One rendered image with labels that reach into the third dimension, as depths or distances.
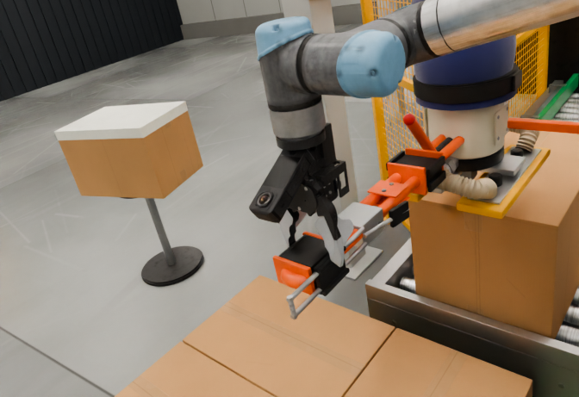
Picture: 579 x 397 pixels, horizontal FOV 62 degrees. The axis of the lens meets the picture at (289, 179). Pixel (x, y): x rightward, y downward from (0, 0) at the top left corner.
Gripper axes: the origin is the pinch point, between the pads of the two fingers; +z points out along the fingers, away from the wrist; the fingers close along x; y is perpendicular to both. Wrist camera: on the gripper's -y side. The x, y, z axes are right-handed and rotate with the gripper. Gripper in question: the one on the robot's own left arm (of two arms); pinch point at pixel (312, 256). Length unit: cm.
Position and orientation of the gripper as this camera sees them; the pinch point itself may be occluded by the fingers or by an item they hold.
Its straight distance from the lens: 76.1
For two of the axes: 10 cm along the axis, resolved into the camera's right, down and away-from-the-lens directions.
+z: 1.7, 8.9, 4.2
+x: -7.5, -1.6, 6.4
